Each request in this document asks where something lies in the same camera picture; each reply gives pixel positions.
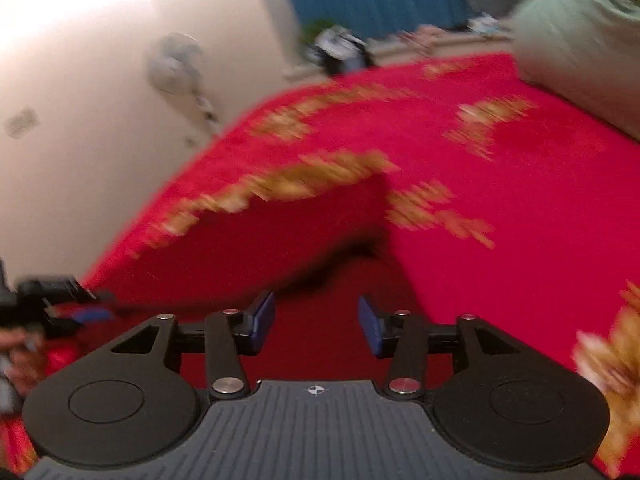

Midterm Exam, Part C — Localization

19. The white standing fan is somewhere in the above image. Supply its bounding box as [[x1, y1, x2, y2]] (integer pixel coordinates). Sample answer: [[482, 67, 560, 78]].
[[147, 32, 223, 148]]

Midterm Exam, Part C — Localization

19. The pale green pillow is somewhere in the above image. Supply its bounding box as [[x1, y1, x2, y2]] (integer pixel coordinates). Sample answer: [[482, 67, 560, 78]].
[[510, 0, 640, 133]]

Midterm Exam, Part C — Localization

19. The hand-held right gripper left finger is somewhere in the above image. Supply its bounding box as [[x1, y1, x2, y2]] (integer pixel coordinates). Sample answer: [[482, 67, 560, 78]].
[[110, 291, 277, 401]]

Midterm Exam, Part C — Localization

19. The dark bag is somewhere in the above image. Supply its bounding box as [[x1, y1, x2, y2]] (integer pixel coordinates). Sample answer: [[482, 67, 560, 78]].
[[305, 27, 376, 77]]

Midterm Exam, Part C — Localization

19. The person's left hand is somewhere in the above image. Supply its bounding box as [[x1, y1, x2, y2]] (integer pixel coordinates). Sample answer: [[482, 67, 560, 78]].
[[0, 330, 43, 401]]

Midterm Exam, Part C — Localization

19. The dark red knit sweater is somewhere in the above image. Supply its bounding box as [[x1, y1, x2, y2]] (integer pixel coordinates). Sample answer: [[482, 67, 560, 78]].
[[82, 170, 398, 321]]

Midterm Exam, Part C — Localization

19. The red floral blanket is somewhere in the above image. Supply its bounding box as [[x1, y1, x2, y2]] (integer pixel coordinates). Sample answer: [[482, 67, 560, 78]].
[[0, 52, 640, 480]]

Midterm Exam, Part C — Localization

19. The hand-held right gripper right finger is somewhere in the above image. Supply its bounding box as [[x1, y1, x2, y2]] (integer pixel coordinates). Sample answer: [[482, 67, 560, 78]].
[[357, 295, 526, 401]]

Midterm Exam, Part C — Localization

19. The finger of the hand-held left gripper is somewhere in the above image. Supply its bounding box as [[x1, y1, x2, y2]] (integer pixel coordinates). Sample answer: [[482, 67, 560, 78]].
[[42, 304, 118, 338], [17, 275, 115, 307]]

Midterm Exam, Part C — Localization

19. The green plant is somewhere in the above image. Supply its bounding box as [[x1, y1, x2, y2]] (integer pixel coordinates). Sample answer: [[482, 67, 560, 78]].
[[302, 19, 337, 43]]

